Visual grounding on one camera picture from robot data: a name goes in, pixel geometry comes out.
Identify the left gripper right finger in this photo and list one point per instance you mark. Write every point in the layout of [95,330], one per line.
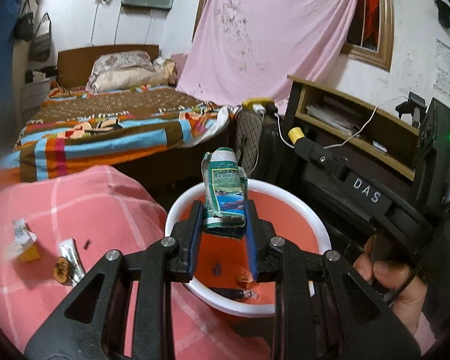
[323,308]

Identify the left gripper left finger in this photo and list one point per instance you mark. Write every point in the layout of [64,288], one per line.
[90,323]

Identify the yellow white small carton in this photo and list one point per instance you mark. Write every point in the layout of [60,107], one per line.
[24,247]

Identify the person's right hand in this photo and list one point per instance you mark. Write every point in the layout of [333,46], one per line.
[410,301]

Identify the silver foil wrapper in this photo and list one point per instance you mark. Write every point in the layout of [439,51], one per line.
[68,250]

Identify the wooden desk shelf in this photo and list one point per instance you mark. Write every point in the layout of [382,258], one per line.
[316,108]

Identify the pink plaid quilt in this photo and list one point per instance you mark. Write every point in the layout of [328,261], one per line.
[101,209]

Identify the checkered bag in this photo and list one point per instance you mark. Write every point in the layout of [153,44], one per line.
[248,130]

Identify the colourful bed cover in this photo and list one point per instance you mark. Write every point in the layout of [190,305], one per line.
[77,130]

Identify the yellow power strip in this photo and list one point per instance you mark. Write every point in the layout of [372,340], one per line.
[260,105]

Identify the white nightstand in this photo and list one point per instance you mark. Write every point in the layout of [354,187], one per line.
[33,94]

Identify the beige pillow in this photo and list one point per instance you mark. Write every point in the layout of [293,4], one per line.
[131,77]

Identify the red cloth at window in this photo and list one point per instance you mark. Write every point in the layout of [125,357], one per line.
[371,24]

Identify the wooden headboard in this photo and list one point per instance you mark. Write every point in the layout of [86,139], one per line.
[74,66]

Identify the pink hanging sheet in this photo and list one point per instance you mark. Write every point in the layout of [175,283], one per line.
[249,48]

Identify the floral pillow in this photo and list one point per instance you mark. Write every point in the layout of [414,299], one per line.
[115,61]

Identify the grey handbag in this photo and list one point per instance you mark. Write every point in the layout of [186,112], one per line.
[41,44]

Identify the black handbag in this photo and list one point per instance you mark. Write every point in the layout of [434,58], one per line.
[24,27]

